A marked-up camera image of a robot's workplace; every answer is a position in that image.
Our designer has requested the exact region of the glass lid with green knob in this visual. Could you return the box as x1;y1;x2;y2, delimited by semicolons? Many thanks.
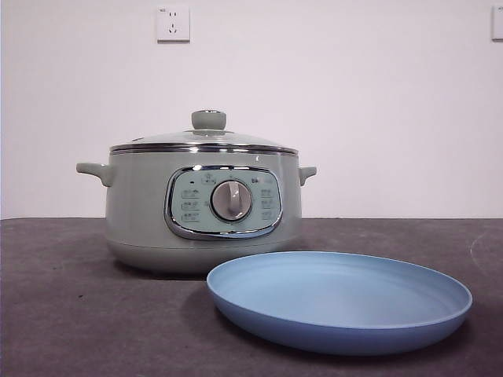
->
109;110;300;153

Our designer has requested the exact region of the pale green electric steamer pot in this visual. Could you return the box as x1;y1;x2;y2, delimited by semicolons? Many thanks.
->
75;151;318;275

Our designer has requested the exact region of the blue round plate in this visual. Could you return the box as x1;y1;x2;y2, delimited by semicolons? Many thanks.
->
206;251;474;357

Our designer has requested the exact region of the white wall socket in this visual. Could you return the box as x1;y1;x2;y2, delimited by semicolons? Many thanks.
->
157;6;191;43

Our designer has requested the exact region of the white wall plate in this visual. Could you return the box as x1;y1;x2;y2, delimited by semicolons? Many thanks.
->
491;6;503;42

